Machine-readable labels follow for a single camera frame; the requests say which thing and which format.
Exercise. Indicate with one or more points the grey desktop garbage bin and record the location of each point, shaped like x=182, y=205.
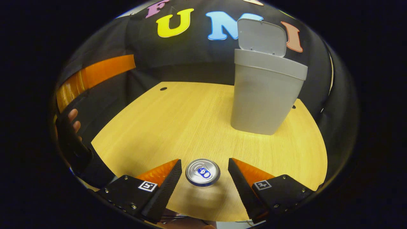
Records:
x=264, y=98

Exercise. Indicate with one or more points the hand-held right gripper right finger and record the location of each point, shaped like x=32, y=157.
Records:
x=243, y=187

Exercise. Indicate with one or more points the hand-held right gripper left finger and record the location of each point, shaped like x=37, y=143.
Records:
x=165, y=190

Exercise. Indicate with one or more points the silver pop can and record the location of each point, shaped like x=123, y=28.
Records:
x=202, y=172

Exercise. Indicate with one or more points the wooden desktop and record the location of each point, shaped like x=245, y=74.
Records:
x=178, y=127

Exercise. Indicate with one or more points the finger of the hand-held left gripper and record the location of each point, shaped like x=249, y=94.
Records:
x=98, y=73

